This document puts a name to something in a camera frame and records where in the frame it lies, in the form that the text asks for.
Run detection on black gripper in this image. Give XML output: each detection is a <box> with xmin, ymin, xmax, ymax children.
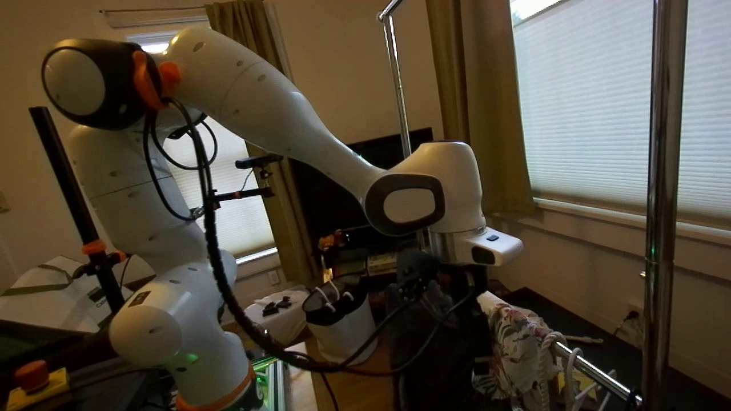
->
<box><xmin>432</xmin><ymin>262</ymin><xmax>492</xmax><ymax>341</ymax></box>

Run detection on white twisted rope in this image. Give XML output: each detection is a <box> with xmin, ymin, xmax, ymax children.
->
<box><xmin>542</xmin><ymin>328</ymin><xmax>582</xmax><ymax>406</ymax></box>

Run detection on floral white cloth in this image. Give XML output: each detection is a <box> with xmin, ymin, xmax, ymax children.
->
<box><xmin>474</xmin><ymin>289</ymin><xmax>566</xmax><ymax>411</ymax></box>

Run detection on white bucket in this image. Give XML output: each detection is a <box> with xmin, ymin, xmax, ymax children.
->
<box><xmin>302</xmin><ymin>282</ymin><xmax>376</xmax><ymax>367</ymax></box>

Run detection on black flat screen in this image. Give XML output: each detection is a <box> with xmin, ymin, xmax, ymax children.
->
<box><xmin>291</xmin><ymin>125</ymin><xmax>436</xmax><ymax>264</ymax></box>

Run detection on white plastic clothes hanger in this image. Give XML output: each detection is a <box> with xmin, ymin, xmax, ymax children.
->
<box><xmin>574</xmin><ymin>374</ymin><xmax>616</xmax><ymax>411</ymax></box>

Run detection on white round device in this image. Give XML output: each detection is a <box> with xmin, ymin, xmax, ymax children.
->
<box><xmin>241</xmin><ymin>285</ymin><xmax>312</xmax><ymax>349</ymax></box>

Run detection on olive green curtain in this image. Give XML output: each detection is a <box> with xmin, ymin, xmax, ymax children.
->
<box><xmin>422</xmin><ymin>0</ymin><xmax>536</xmax><ymax>223</ymax></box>
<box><xmin>203</xmin><ymin>0</ymin><xmax>315</xmax><ymax>288</ymax></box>

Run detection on chrome rack vertical pole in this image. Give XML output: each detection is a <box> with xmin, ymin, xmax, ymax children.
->
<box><xmin>640</xmin><ymin>0</ymin><xmax>690</xmax><ymax>411</ymax></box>
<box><xmin>376</xmin><ymin>8</ymin><xmax>415</xmax><ymax>159</ymax></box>

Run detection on white cellular window blind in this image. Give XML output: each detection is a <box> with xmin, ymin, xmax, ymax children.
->
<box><xmin>124</xmin><ymin>30</ymin><xmax>281</xmax><ymax>262</ymax></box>
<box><xmin>509</xmin><ymin>0</ymin><xmax>731</xmax><ymax>223</ymax></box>

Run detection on black stand with orange clamp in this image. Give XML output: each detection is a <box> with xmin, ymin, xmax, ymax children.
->
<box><xmin>27</xmin><ymin>105</ymin><xmax>130</xmax><ymax>320</ymax></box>

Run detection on white papers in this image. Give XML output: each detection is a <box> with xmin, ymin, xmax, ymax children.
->
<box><xmin>4</xmin><ymin>254</ymin><xmax>159</xmax><ymax>297</ymax></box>

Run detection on yellow button box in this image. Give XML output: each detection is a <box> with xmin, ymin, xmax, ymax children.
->
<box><xmin>4</xmin><ymin>367</ymin><xmax>75</xmax><ymax>411</ymax></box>

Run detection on red emergency stop button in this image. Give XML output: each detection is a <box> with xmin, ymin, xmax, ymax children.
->
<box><xmin>13</xmin><ymin>358</ymin><xmax>52</xmax><ymax>395</ymax></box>

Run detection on chrome rack low rail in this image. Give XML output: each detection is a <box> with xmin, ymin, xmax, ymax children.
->
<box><xmin>550</xmin><ymin>338</ymin><xmax>645</xmax><ymax>408</ymax></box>

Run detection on wall power outlet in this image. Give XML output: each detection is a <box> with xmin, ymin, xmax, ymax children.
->
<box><xmin>621</xmin><ymin>302</ymin><xmax>647</xmax><ymax>338</ymax></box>

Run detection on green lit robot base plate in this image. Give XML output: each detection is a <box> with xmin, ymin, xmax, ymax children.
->
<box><xmin>249</xmin><ymin>354</ymin><xmax>291</xmax><ymax>411</ymax></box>

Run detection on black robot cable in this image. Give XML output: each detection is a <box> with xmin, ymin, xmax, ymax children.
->
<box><xmin>141</xmin><ymin>99</ymin><xmax>492</xmax><ymax>378</ymax></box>

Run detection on chrome rack high rail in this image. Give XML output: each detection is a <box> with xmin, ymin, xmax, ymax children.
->
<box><xmin>376</xmin><ymin>0</ymin><xmax>407</xmax><ymax>23</ymax></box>

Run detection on orange cable clamp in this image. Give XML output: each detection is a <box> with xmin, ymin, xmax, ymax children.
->
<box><xmin>130</xmin><ymin>48</ymin><xmax>186</xmax><ymax>113</ymax></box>

